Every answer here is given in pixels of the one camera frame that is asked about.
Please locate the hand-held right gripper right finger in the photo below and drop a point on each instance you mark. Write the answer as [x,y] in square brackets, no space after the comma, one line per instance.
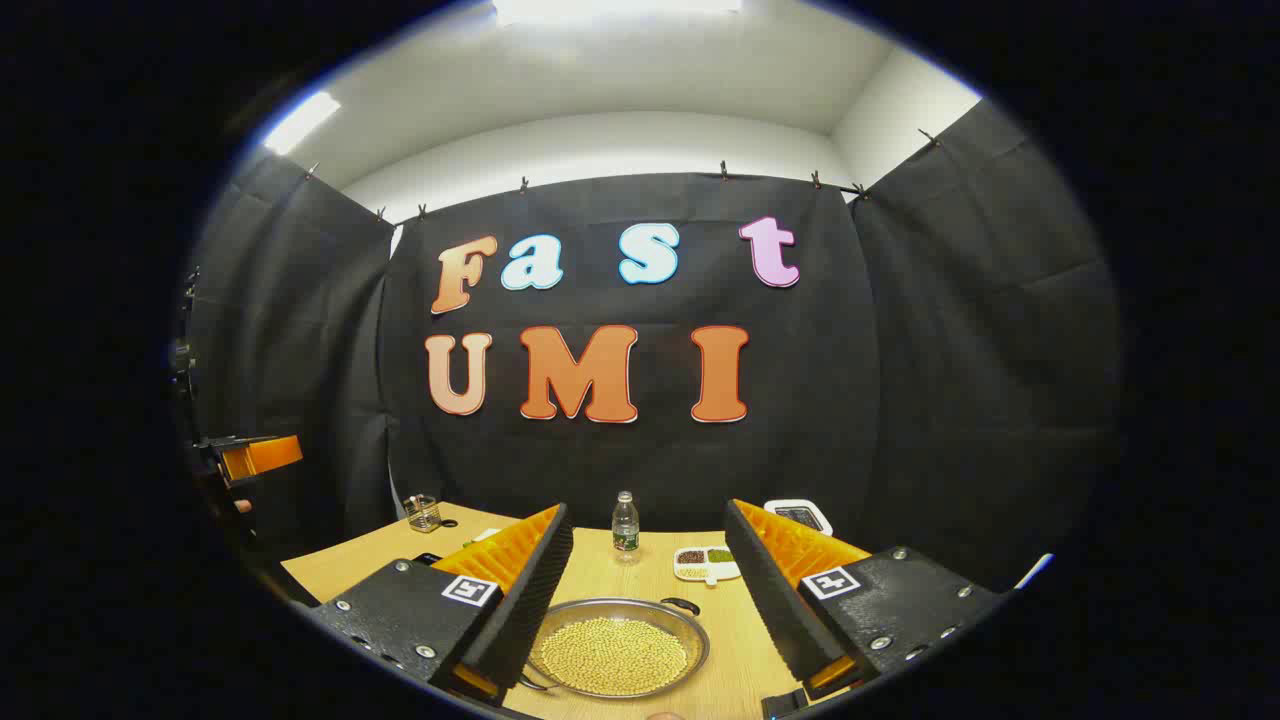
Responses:
[770,590]

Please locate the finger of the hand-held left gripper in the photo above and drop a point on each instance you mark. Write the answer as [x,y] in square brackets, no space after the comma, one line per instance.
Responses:
[262,457]

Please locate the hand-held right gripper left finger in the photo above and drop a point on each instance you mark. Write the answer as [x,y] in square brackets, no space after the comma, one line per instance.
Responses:
[535,590]

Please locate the black induction cooktop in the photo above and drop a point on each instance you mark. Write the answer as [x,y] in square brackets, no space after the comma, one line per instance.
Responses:
[428,558]

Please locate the white divided dish of beans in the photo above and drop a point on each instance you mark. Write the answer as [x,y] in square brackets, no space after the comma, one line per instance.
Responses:
[705,565]

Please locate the sandwich on small plate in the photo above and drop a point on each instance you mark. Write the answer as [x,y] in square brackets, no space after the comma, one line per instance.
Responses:
[484,535]

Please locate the white toaster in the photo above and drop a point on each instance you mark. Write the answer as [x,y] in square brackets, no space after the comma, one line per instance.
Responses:
[800,515]

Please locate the pile of yellow soybeans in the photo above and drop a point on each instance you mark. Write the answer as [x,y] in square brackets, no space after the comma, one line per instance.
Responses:
[615,655]

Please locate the clear plastic water bottle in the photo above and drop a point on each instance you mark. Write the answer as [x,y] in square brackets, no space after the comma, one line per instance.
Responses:
[625,525]

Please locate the ceiling light panel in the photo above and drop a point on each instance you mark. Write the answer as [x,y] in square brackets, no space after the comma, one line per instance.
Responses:
[300,122]
[615,8]

